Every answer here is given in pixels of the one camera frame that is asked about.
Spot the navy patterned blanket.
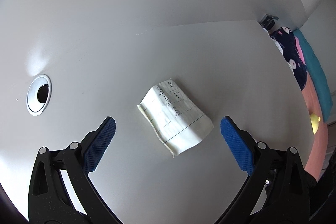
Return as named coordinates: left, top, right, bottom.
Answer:
left=270, top=27, right=307, bottom=90

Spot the pink bed sheet mattress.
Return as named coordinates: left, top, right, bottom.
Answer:
left=302, top=73, right=329, bottom=181

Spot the yellow plush duck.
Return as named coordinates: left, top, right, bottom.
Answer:
left=310, top=113, right=321, bottom=135

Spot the teal pillow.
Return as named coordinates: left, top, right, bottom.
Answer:
left=293, top=29, right=333, bottom=122

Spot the white paper sheet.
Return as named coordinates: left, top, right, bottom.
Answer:
left=137, top=79, right=214, bottom=157

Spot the silver cable grommet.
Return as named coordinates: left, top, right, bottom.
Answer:
left=26, top=75, right=52, bottom=116

